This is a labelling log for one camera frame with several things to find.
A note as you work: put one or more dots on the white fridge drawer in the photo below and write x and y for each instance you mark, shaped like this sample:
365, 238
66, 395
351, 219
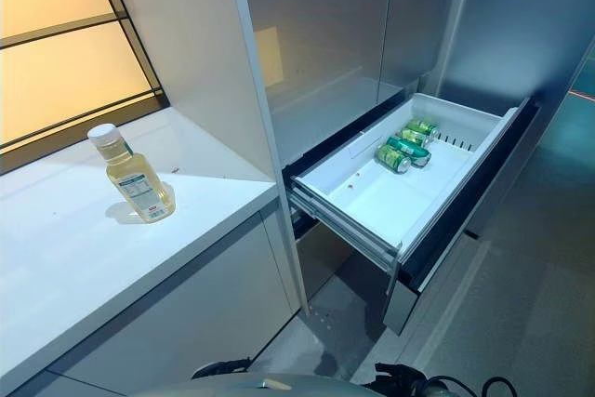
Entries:
381, 202

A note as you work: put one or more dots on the white counter cabinet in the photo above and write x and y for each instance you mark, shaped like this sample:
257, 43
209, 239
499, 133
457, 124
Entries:
139, 285

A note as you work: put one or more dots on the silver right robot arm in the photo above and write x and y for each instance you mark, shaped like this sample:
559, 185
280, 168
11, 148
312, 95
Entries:
437, 387

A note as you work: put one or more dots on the silver robot torso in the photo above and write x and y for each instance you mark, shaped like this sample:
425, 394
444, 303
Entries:
260, 387

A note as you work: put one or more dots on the black framed lit window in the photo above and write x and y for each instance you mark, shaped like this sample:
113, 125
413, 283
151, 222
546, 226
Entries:
116, 16

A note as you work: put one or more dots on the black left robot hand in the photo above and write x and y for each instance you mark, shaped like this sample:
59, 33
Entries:
223, 366

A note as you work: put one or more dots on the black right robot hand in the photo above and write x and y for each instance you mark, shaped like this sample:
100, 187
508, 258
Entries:
395, 376

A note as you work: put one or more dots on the silver refrigerator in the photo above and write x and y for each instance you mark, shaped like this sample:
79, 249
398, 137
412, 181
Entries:
325, 34

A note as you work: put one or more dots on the tall white cabinet panel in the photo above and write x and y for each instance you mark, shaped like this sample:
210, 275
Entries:
195, 43

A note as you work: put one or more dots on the yellow juice bottle white cap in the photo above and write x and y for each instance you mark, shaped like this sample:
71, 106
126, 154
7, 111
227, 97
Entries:
135, 178

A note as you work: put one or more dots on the green drink can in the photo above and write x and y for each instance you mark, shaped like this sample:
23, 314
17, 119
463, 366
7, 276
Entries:
422, 127
411, 151
392, 159
412, 137

